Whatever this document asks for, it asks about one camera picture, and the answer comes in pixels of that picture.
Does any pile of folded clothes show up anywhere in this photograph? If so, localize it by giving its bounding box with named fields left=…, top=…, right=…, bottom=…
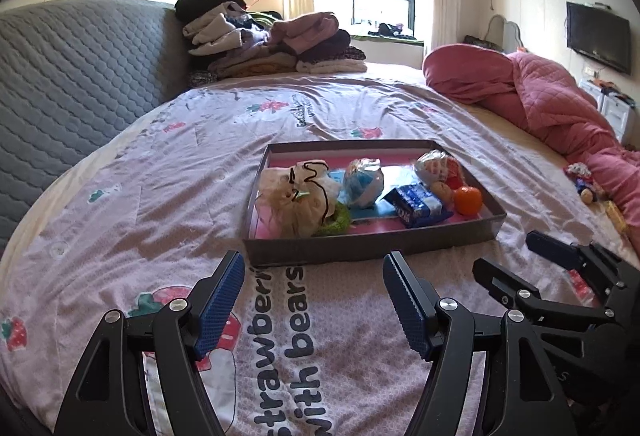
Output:
left=175, top=0, right=367, bottom=87

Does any red blue ball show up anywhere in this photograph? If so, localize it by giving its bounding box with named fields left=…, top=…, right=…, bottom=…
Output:
left=343, top=158, right=384, bottom=208

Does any pink strawberry bedsheet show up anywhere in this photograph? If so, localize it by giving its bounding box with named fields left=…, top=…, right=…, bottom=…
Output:
left=1, top=69, right=638, bottom=435

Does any blue snack packet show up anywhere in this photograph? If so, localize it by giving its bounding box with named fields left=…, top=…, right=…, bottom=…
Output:
left=383, top=184, right=454, bottom=228

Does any green knitted ring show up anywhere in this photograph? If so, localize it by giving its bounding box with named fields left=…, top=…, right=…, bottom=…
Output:
left=313, top=202, right=354, bottom=238

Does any red quilted blanket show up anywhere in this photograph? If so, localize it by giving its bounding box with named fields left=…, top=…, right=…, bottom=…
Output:
left=422, top=44, right=639, bottom=248

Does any black television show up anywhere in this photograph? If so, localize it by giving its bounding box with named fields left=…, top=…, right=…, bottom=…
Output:
left=566, top=2, right=632, bottom=75

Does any white drawer cabinet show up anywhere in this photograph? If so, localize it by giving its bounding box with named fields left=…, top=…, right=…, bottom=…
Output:
left=579, top=80, right=636, bottom=144

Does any grey quilted headboard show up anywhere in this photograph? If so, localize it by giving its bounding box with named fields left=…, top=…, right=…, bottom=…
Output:
left=1, top=0, right=189, bottom=245

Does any white drawstring cloth bag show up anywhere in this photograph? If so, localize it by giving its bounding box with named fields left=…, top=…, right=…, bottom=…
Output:
left=254, top=159, right=341, bottom=239

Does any yellow snack packet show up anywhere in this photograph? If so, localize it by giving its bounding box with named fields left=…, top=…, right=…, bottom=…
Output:
left=604, top=200, right=628, bottom=234

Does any brown walnut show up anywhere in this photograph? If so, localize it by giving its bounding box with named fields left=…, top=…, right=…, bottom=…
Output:
left=430, top=182, right=454, bottom=206

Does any small doll toy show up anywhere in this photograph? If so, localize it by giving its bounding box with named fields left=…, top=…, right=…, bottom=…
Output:
left=563, top=162, right=601, bottom=205

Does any red white ball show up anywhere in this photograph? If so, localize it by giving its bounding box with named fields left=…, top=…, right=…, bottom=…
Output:
left=414, top=149, right=465, bottom=189

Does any large orange tangerine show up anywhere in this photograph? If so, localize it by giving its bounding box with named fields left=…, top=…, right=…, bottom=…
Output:
left=454, top=186, right=484, bottom=217

